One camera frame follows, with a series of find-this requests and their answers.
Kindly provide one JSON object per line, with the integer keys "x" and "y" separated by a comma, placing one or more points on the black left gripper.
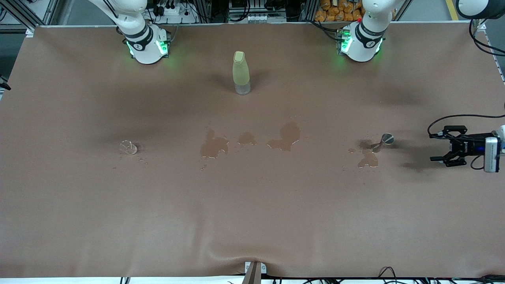
{"x": 468, "y": 147}

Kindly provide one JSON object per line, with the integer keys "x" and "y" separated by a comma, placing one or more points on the clear glass shaker cup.
{"x": 128, "y": 148}

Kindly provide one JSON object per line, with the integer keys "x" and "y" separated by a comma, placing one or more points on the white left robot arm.
{"x": 361, "y": 47}

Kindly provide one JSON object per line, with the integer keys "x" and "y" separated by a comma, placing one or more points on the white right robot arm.
{"x": 146, "y": 47}

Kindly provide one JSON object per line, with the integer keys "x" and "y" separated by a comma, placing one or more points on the brown liquid puddle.
{"x": 369, "y": 161}
{"x": 246, "y": 139}
{"x": 213, "y": 148}
{"x": 290, "y": 134}

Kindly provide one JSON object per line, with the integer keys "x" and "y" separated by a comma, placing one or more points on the orange packaged snacks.
{"x": 335, "y": 12}

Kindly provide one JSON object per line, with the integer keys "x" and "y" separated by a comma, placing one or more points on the white power strip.
{"x": 173, "y": 10}

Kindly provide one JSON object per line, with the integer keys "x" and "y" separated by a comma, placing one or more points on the brown table mat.
{"x": 252, "y": 217}

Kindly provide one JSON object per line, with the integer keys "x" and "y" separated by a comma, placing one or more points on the yellow-green bottle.
{"x": 240, "y": 71}

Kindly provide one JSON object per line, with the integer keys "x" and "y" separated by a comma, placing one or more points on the black electrical control unit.
{"x": 256, "y": 10}

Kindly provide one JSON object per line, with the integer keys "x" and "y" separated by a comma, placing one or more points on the aluminium frame profile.
{"x": 23, "y": 17}

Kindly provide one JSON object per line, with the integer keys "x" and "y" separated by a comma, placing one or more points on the metal table edge bracket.
{"x": 254, "y": 272}

